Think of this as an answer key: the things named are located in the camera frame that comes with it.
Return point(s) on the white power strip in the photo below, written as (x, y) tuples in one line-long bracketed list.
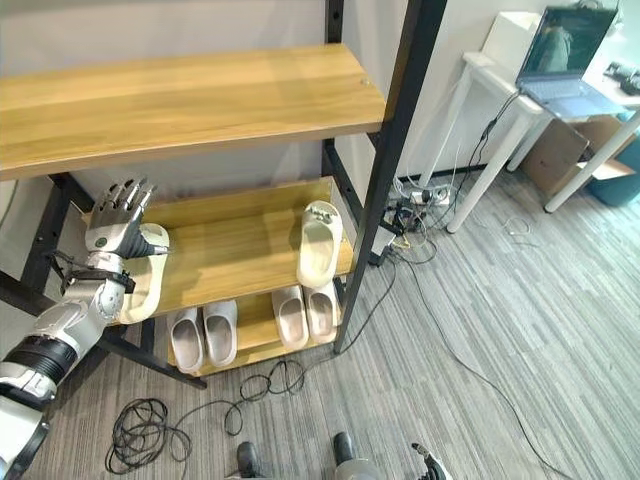
[(432, 196)]

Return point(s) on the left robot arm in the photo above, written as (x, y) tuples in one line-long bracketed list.
[(75, 315)]

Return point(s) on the silver right robot leg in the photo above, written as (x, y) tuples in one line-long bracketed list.
[(355, 470)]

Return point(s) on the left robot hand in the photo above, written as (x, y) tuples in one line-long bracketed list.
[(112, 227)]

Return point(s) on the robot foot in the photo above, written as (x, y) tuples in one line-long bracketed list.
[(344, 446), (247, 457)]

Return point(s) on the open cardboard box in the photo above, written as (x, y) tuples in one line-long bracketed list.
[(557, 150)]

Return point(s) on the teal stool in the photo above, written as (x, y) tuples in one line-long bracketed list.
[(617, 187)]

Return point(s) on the small low wooden shelf board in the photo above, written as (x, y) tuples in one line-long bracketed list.
[(255, 330)]

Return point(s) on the black metal rack frame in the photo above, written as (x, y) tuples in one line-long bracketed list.
[(396, 125)]

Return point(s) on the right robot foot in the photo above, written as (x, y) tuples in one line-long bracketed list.
[(344, 446)]

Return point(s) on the open blue laptop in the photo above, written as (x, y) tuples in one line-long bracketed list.
[(565, 50)]

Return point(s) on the black power adapter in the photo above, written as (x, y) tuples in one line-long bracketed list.
[(384, 242)]

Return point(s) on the long wide wooden shelf board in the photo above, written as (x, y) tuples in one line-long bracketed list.
[(190, 110)]

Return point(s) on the plain cream slipper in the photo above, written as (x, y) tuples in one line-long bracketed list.
[(186, 340), (149, 282), (321, 312), (291, 317), (220, 332)]

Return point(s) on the cream slipper with charms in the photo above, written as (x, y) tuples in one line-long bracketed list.
[(318, 250)]

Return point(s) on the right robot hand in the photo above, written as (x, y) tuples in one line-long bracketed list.
[(436, 467)]

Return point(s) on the medium wooden shelf board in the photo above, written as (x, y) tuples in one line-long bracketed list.
[(235, 250)]

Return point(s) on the white box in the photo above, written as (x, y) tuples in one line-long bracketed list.
[(507, 37)]

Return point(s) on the white table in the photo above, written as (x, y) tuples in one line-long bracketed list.
[(492, 155)]

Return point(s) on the black gadget on table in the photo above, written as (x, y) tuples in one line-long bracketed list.
[(625, 77)]

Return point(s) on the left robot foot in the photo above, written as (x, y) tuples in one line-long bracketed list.
[(247, 457)]

